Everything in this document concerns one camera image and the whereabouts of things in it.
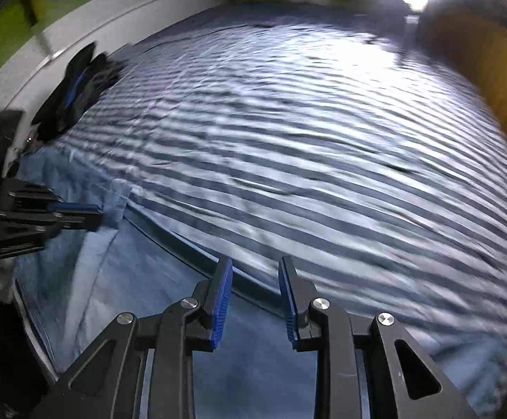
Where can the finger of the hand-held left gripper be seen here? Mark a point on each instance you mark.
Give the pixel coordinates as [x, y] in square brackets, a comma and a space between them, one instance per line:
[35, 195]
[76, 218]

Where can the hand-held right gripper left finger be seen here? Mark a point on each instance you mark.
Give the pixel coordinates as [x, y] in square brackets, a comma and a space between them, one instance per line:
[220, 305]

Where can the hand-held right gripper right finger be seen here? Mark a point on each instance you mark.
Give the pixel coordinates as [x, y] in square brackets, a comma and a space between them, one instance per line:
[289, 310]

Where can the light blue denim jeans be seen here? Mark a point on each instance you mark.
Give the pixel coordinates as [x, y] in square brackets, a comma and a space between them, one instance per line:
[105, 262]

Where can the black folded clothing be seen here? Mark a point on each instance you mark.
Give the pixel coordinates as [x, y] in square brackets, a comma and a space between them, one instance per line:
[61, 113]

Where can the blue folded cloth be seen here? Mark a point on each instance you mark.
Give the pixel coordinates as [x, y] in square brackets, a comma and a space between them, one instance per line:
[75, 89]

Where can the grey folded clothing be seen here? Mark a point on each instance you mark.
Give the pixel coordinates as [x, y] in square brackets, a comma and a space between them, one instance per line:
[105, 78]

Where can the blue striped bed quilt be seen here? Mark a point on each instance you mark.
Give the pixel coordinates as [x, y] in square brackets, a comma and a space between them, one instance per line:
[301, 161]

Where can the wooden slat bed rail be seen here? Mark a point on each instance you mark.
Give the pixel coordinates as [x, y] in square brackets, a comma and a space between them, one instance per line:
[489, 74]

